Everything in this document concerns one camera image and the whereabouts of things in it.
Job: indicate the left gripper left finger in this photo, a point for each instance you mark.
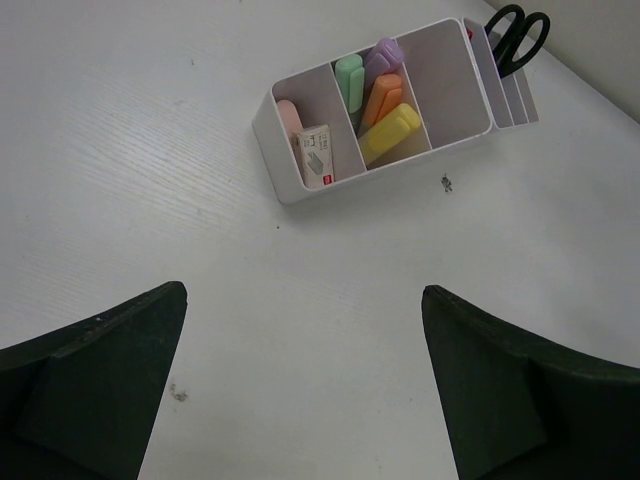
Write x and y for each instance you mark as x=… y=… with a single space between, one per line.
x=80 y=402

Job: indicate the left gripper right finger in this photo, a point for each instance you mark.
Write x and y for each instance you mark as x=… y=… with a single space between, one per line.
x=519 y=406

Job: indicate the yellow highlighter marker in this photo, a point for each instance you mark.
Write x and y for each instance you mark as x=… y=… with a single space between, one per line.
x=390 y=131

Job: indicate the orange capped marker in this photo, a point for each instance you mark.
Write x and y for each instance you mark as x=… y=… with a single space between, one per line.
x=385 y=95

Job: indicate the pink white stapler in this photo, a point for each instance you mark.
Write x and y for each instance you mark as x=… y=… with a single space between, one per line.
x=290 y=119

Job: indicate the black handled scissors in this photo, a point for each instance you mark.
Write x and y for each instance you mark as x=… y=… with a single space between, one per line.
x=504 y=52

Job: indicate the pink purple highlighter marker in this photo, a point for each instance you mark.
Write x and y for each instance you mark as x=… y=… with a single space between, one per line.
x=384 y=58

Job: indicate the green highlighter marker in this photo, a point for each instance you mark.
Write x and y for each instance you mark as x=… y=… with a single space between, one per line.
x=350 y=77

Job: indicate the white pink desk organizer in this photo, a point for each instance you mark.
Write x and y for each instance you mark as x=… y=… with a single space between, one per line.
x=427 y=91

